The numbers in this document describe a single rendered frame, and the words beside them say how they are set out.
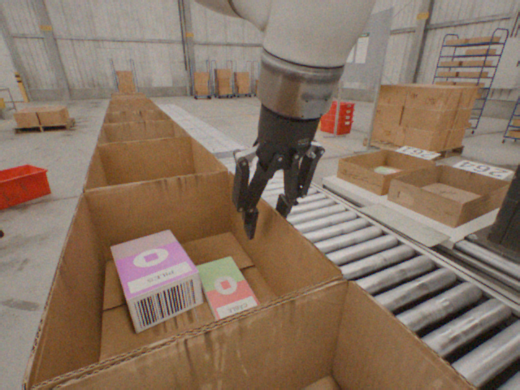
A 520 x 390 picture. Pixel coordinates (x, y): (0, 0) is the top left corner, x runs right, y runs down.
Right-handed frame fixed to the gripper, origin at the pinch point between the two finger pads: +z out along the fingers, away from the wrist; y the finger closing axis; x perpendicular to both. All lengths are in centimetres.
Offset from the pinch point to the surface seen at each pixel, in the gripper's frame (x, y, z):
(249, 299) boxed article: -8.7, -5.5, 9.7
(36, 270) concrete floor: 121, -96, 153
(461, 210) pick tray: 1, 79, 21
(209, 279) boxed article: -1.3, -10.2, 12.3
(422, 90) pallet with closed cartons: 233, 379, 88
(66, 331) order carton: -9.9, -28.4, -1.5
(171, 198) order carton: 17.5, -13.0, 8.3
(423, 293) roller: -17, 42, 25
